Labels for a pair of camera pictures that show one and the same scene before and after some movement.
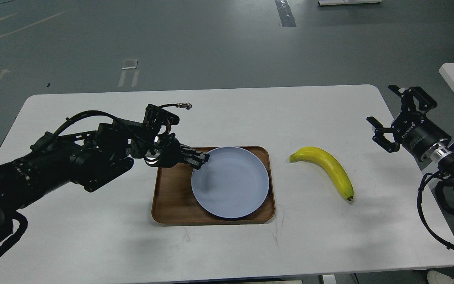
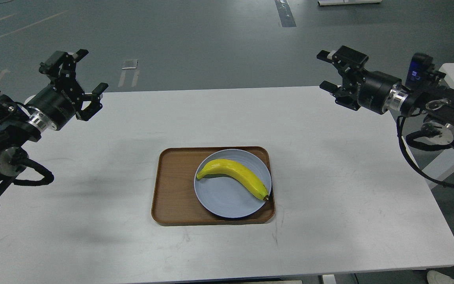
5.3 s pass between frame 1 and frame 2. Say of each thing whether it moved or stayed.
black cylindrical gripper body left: moved
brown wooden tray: stayed
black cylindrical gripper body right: moved
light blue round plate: stayed
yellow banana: moved
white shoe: stayed
